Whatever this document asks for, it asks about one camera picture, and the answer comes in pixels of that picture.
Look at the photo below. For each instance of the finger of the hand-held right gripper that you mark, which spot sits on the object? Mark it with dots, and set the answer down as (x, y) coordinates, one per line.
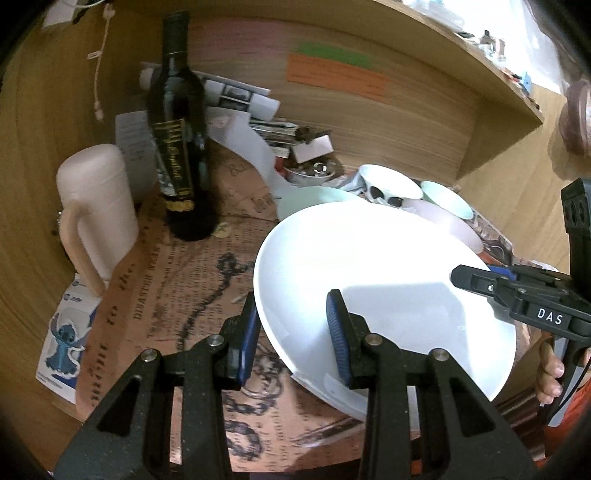
(540, 279)
(475, 279)

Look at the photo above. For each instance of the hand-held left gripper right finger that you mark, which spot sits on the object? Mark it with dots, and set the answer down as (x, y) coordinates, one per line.
(336, 332)

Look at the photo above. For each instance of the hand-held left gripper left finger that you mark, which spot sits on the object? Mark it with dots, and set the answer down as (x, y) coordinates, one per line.
(249, 332)

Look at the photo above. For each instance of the white plate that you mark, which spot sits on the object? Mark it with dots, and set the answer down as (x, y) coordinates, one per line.
(369, 258)

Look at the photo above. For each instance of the pale green bowl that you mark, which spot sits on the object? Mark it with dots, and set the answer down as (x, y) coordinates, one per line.
(445, 198)

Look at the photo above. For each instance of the person's right hand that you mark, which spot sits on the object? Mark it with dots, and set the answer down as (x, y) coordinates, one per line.
(549, 369)

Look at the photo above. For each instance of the printed brown tablecloth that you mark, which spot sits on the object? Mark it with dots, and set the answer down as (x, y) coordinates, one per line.
(175, 286)

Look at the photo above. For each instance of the brown round wooden object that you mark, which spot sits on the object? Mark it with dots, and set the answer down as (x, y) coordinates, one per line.
(577, 115)

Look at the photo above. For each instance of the white bowl with skull print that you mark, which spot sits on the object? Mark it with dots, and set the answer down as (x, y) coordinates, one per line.
(388, 184)

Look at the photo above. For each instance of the pale green plate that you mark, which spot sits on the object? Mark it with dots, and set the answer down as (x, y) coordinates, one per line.
(309, 201)

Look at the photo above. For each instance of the round metal tin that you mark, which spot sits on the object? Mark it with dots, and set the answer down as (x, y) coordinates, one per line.
(307, 175)

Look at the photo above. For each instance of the white paper strip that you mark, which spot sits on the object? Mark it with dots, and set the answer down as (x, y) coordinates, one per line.
(251, 147)

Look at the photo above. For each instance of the tissue pack with blue cartoon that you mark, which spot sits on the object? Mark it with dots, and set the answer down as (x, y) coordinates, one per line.
(64, 337)

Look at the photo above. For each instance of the small white box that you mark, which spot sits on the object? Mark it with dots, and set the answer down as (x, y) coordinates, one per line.
(314, 147)

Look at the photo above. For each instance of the stack of magazines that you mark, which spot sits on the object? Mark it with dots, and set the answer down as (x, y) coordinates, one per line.
(274, 134)

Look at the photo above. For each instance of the dark wine bottle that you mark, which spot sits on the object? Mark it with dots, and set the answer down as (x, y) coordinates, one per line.
(178, 138)

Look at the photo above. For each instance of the wooden shelf board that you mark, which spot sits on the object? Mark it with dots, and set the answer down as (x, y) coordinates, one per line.
(461, 50)

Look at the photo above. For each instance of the white paper sheet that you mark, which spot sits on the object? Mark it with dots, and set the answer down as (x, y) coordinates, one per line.
(131, 138)

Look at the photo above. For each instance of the rolled printed papers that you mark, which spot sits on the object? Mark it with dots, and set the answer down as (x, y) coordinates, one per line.
(240, 97)

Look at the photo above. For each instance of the orange paper note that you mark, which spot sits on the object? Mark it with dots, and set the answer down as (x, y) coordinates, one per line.
(337, 76)

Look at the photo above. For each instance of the green paper note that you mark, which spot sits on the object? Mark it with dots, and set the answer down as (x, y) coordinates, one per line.
(337, 50)

